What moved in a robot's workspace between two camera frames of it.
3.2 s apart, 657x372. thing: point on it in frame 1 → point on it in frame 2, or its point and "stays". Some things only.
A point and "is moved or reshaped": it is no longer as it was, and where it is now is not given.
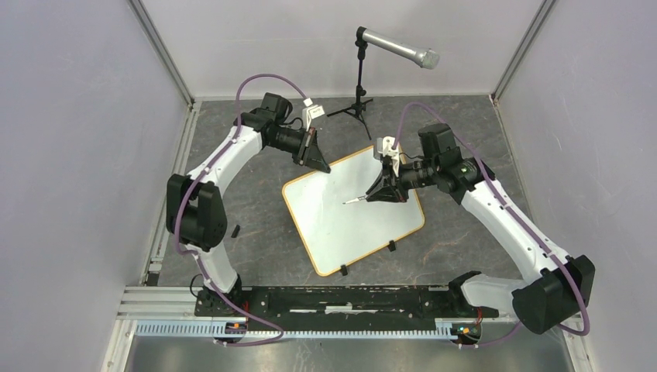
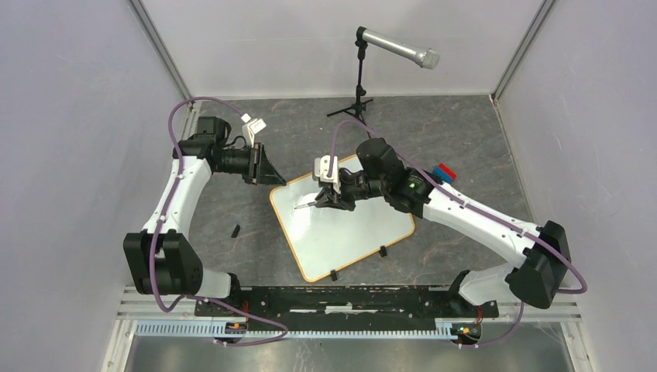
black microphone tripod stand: (357, 110) stays
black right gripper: (387, 187) → (327, 197)
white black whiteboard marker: (362, 198) is moved or reshaped
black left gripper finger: (314, 159) → (271, 179)
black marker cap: (236, 230) stays
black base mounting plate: (341, 308) stays
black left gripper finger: (314, 153) → (266, 167)
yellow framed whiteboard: (335, 234) is moved or reshaped
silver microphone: (426, 58) stays
